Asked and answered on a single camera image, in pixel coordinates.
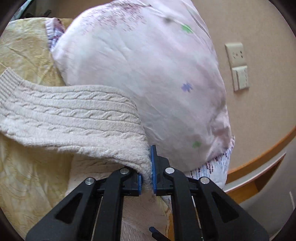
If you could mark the pink flower print pillow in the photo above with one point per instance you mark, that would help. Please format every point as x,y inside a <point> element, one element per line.
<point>138,69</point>

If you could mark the wooden bed headboard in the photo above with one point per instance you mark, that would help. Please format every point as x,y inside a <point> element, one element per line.
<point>254,160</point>

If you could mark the yellow orange paisley bed sheet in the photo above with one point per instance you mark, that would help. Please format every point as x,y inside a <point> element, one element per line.
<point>23,46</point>

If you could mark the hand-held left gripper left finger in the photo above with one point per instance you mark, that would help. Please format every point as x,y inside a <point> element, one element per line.
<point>139,184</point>

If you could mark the beige wall switch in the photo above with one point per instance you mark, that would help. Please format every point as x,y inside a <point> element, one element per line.
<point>240,78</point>

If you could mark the beige wall socket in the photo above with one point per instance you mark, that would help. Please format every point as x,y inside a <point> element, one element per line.
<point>235,54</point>

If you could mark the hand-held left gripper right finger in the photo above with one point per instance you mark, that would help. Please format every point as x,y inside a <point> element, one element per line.
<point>153,166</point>

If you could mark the white tree print pillow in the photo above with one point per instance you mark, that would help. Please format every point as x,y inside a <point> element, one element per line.
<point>208,172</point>

